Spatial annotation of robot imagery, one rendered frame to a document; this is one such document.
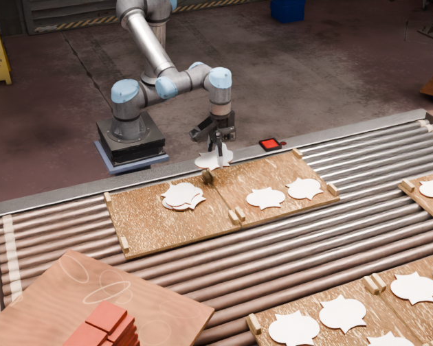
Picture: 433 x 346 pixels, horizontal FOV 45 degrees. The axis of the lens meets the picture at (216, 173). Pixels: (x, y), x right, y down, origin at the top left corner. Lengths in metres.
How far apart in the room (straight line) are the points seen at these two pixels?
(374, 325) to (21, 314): 0.97
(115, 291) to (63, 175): 2.42
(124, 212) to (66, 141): 2.38
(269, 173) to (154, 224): 0.53
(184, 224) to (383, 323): 0.73
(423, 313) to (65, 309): 1.01
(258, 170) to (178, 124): 2.27
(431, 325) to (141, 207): 1.04
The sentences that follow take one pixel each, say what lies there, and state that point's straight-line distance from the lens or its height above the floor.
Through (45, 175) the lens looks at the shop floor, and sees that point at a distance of 3.91.
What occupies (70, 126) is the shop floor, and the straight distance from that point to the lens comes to 4.46.
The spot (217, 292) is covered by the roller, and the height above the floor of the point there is 0.91.
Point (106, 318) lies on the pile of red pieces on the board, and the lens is 1.24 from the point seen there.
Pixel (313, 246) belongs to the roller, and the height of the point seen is 0.92.
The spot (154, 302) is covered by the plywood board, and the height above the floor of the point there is 1.04.
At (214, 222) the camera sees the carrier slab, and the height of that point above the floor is 0.94.
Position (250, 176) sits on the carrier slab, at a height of 0.94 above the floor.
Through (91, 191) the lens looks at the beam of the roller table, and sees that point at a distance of 2.11.
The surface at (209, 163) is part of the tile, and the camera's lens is 1.95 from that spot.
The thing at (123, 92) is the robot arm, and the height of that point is 1.18.
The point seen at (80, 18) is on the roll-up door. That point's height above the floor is 0.10.
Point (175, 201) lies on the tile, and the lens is 1.93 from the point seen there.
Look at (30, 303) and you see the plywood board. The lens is 1.56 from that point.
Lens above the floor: 2.15
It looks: 35 degrees down
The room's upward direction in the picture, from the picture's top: straight up
